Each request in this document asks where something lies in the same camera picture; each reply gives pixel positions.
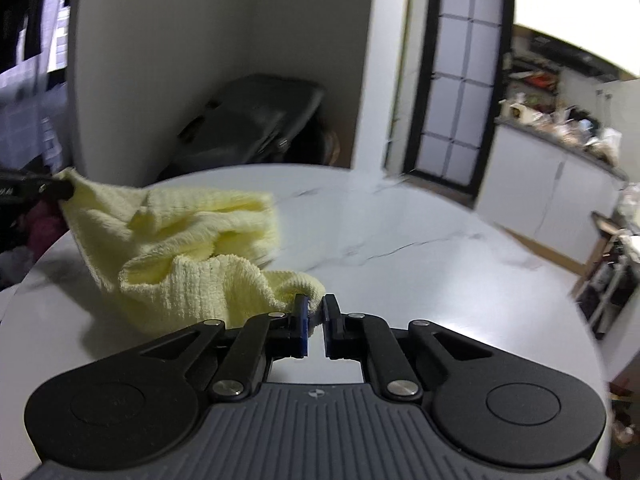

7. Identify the yellow waffle towel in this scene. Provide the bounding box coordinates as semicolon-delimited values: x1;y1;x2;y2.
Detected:
57;168;326;336

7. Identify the black bag on chair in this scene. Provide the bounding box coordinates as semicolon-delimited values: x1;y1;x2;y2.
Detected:
156;74;341;182

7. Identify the white kitchen base cabinet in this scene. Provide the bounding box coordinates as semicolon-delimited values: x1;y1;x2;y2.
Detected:
475;118;626;274

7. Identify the metal storage trolley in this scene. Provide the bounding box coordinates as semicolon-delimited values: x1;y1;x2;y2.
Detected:
572;211;639;340

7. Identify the black framed glass door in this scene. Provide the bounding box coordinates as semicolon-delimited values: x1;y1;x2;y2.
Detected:
402;0;514;197

